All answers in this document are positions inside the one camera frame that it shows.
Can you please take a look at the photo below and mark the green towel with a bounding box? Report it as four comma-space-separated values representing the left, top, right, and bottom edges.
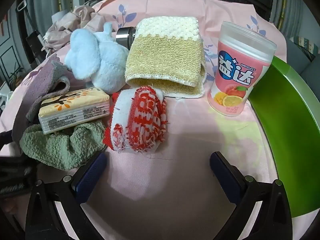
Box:
20, 120, 105, 171

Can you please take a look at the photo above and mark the cream tissue pack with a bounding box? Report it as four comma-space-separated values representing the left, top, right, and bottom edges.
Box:
38, 87, 110, 134

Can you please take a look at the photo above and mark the red white knitted cloth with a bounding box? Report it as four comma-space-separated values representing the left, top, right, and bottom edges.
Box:
103, 86, 168, 154

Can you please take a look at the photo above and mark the purple cloth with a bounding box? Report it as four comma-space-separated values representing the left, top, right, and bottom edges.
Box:
11, 54, 70, 143

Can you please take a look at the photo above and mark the light blue plush toy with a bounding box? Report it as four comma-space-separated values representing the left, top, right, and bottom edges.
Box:
65, 22, 129, 94

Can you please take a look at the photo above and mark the beige white knitted cloth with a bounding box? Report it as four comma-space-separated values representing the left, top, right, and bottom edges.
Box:
125, 16, 207, 98

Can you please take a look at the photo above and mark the pink printed tablecloth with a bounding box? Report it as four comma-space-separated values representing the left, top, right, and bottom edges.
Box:
82, 0, 287, 239

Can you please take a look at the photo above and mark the green cardboard box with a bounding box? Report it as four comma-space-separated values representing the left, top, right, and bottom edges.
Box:
249, 57, 319, 217

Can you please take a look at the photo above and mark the pink gum container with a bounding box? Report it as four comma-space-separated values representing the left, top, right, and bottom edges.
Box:
207, 21, 277, 116

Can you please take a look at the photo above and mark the glass bottle steel cap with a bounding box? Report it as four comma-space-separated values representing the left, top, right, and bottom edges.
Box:
116, 27, 136, 50

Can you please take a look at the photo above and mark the crumpled beige fabric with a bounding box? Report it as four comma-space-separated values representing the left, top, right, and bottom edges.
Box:
43, 5, 106, 55

